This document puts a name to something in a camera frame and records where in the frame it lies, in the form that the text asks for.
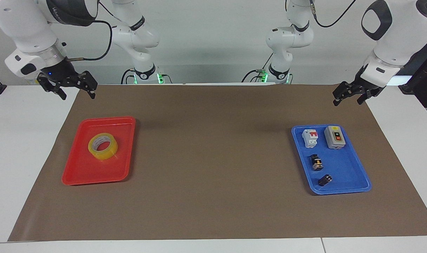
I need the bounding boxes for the white red circuit breaker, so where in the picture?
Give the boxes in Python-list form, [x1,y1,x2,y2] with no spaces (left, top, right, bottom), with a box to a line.
[301,129,320,149]

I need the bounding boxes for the grey push-button switch box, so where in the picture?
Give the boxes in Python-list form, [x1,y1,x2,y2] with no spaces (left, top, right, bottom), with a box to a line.
[324,125,347,150]

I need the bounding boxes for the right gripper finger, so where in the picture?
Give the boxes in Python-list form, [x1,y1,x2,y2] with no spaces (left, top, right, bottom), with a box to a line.
[70,70,98,99]
[37,73,67,101]

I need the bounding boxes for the blue plastic tray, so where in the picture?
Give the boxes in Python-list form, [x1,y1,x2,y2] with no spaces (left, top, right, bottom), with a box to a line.
[291,124,372,195]

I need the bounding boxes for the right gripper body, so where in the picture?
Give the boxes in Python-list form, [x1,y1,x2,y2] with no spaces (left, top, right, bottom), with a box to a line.
[44,57,82,86]

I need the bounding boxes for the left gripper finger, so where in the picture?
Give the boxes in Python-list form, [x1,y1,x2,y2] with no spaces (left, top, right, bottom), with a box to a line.
[356,86,385,105]
[332,81,357,106]

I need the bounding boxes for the yellow tape roll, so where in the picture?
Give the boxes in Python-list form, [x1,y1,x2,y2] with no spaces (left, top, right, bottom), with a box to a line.
[88,132,119,161]

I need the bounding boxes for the red plastic tray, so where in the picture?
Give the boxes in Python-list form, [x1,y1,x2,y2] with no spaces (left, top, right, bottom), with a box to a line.
[61,116,136,186]

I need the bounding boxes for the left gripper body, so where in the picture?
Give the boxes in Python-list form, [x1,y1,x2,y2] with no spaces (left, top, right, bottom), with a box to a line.
[353,69,385,93]

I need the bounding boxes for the black cable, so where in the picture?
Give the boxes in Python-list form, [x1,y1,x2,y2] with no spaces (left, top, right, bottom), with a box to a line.
[309,0,357,28]
[121,68,136,85]
[241,52,274,83]
[66,20,113,62]

